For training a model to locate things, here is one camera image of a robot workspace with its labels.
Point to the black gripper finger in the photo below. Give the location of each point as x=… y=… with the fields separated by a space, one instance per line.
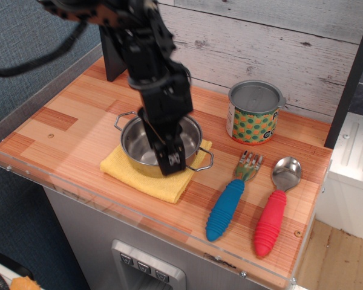
x=171 y=157
x=155 y=142

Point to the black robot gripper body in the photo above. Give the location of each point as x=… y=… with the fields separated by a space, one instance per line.
x=166 y=101

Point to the small stainless steel pot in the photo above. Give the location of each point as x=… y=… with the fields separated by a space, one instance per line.
x=135 y=144

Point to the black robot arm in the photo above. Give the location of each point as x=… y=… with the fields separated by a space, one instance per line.
x=145 y=45

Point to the yellow folded towel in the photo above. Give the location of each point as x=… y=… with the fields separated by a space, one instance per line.
x=167 y=188

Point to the clear acrylic table guard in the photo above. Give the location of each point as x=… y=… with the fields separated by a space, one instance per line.
x=59 y=137

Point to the toy food can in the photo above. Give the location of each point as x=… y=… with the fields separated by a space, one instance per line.
x=253 y=111

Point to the grey toy fridge cabinet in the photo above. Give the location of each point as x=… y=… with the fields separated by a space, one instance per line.
x=90 y=233

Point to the silver dispenser button panel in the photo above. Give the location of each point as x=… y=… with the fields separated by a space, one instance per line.
x=140 y=270

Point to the white toy sink unit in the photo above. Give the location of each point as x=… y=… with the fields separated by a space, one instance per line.
x=340 y=203

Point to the orange plush object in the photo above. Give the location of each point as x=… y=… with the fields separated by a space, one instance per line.
x=24 y=283

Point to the black left upright post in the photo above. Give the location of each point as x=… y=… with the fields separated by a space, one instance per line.
x=114 y=65

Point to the black upright post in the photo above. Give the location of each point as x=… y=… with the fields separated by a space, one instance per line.
x=114 y=65
x=346 y=99

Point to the blue handled fork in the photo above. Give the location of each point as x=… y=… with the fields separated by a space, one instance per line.
x=225 y=206

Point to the red handled spoon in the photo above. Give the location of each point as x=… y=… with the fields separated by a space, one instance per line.
x=285 y=176

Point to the black right upright post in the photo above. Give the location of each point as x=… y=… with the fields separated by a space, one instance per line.
x=346 y=99

